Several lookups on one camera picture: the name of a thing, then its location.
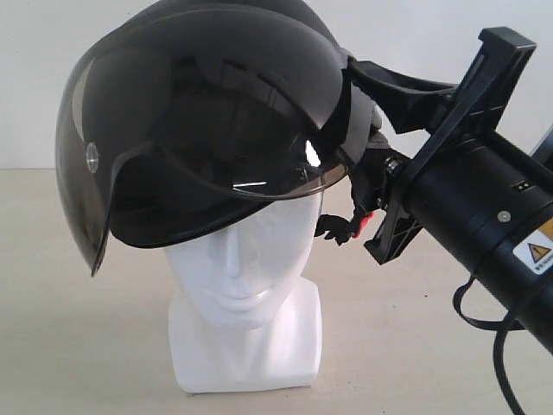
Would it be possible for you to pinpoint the white mannequin head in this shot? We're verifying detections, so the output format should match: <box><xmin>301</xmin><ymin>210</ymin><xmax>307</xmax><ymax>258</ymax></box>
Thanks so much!
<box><xmin>164</xmin><ymin>194</ymin><xmax>323</xmax><ymax>393</ymax></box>

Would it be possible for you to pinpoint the black helmet with tinted visor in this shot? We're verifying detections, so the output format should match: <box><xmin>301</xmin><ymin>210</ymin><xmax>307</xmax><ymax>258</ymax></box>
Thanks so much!
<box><xmin>54</xmin><ymin>1</ymin><xmax>381</xmax><ymax>275</ymax></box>

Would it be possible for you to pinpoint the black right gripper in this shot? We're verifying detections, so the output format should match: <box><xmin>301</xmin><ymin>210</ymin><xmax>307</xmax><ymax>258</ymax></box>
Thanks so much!
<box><xmin>348</xmin><ymin>27</ymin><xmax>537</xmax><ymax>264</ymax></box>

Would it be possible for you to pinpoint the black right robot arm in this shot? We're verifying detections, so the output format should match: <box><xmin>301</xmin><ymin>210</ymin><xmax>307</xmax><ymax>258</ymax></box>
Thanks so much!
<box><xmin>345</xmin><ymin>27</ymin><xmax>552</xmax><ymax>345</ymax></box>

